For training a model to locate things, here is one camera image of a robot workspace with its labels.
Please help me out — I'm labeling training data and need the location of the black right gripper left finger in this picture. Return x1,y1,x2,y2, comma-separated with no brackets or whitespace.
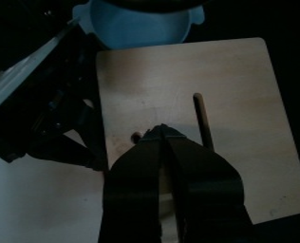
96,123,167,243

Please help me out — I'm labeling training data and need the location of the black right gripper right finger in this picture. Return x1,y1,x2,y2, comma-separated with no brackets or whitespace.
159,123,256,243

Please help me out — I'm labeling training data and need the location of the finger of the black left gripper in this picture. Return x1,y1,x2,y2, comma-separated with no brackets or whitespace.
25,129,96,169
71,94,112,174

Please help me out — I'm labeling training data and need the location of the light blue plastic bowl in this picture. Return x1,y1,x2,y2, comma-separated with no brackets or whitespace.
69,0,206,50

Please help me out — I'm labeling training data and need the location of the wooden drawer box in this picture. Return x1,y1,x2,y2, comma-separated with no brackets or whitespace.
95,36,300,226

